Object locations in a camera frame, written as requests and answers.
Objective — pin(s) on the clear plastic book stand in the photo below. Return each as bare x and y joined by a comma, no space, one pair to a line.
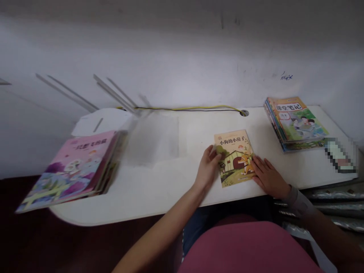
153,136

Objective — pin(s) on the stack of pink picture books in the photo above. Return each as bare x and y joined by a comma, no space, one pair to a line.
71,170

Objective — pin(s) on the person's legs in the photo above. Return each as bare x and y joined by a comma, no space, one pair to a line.
196,230

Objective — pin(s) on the person's right fingers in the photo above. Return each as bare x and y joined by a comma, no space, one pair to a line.
260,165

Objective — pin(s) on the person's right hand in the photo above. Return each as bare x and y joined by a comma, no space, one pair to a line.
270,179

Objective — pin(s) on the yellow dog house picture book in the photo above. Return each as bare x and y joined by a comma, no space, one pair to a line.
233,150

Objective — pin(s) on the person's body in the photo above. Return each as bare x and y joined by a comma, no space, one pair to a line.
250,247

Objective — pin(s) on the person's left hand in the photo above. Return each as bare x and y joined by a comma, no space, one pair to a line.
207,167

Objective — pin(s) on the stack of green school books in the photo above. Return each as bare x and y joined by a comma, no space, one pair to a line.
297,120

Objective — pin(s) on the pile of silver foil packets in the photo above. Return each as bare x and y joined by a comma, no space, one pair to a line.
332,204

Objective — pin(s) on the white cardboard sheet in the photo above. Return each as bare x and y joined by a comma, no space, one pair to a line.
99,120

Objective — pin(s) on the person's left fingers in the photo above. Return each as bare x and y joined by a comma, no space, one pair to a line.
214,152

